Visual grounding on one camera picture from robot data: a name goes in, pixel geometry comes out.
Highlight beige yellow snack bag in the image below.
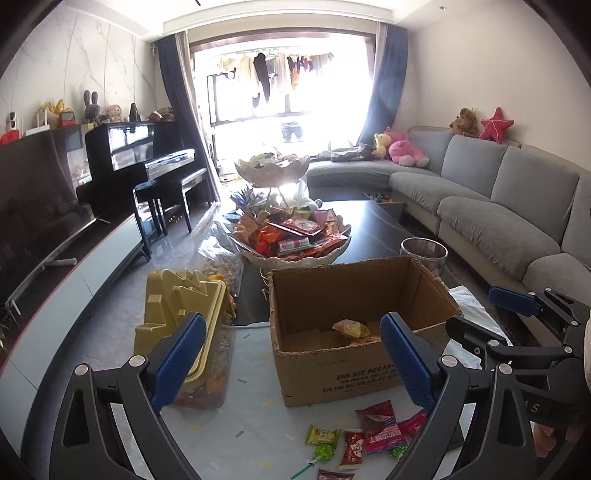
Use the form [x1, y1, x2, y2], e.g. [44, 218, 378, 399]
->
[332, 319, 372, 341]

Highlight red heart snack packet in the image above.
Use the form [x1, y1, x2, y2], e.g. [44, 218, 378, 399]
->
[356, 400, 408, 455]

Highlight green candy packet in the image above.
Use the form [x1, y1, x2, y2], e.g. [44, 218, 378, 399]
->
[304, 425, 341, 448]

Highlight clear canister brown snacks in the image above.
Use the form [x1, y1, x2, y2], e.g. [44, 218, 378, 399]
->
[400, 237, 449, 277]

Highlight right hand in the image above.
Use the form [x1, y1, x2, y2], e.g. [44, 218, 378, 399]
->
[533, 423, 587, 458]

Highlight white tv cabinet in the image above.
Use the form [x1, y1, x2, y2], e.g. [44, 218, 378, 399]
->
[1, 216, 142, 452]

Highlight grey curved sofa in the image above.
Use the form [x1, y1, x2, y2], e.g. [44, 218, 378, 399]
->
[307, 127, 590, 303]

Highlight brown cardboard box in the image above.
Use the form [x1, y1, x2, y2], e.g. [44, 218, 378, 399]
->
[269, 257, 461, 407]

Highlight red white snack packet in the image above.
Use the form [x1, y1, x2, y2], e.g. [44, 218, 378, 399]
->
[339, 429, 365, 471]

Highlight clear jar yellow lid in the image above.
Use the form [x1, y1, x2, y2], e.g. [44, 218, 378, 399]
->
[133, 269, 235, 412]

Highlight green lollipop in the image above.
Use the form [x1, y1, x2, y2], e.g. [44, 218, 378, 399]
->
[290, 444, 335, 480]

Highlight red star pillow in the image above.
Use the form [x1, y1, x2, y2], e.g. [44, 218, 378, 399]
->
[479, 107, 514, 144]

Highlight brown plush lion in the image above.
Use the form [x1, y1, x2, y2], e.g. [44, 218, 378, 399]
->
[449, 108, 480, 138]

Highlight pink plush toy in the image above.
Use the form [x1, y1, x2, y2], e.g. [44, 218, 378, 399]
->
[385, 127, 430, 168]

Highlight yellow plush toy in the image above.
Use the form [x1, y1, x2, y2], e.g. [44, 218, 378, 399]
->
[372, 133, 392, 160]

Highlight white tiered snack stand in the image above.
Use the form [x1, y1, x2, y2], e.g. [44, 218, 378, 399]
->
[230, 152, 352, 270]

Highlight clear plastic snack bag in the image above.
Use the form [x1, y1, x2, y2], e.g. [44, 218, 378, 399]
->
[192, 202, 245, 298]

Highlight black television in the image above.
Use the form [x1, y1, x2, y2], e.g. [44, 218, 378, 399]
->
[1, 131, 92, 303]

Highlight blue right curtain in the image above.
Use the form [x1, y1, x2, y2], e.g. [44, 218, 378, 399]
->
[358, 23, 409, 144]

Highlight blue curtain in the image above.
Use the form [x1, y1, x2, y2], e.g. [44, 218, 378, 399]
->
[358, 23, 409, 144]
[156, 31, 219, 202]

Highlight black piano bench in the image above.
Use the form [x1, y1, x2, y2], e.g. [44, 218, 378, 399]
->
[134, 168, 206, 236]

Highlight black upright piano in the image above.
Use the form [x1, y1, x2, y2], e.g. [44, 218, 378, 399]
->
[77, 121, 211, 215]

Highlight grey rabbit figurine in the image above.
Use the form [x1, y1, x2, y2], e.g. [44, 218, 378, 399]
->
[83, 90, 101, 123]

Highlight blue left curtain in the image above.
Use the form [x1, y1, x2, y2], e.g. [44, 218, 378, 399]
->
[156, 31, 219, 202]

